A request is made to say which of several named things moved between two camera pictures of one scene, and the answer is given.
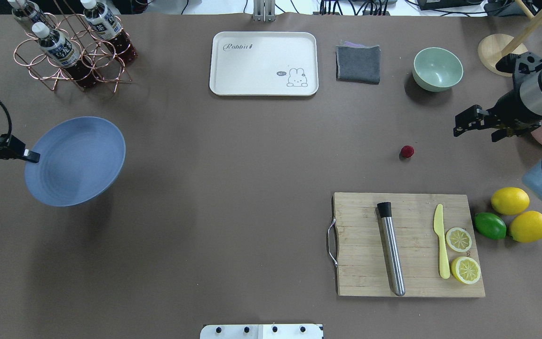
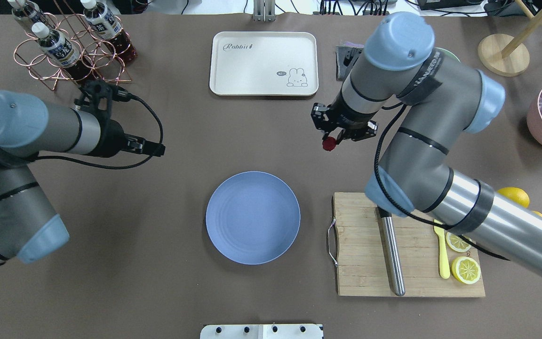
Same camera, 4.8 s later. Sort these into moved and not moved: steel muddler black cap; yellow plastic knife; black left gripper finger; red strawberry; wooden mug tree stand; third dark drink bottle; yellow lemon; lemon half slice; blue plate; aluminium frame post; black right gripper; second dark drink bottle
Moved: blue plate; red strawberry; black left gripper finger; black right gripper
Not moved: yellow plastic knife; second dark drink bottle; aluminium frame post; yellow lemon; steel muddler black cap; wooden mug tree stand; lemon half slice; third dark drink bottle
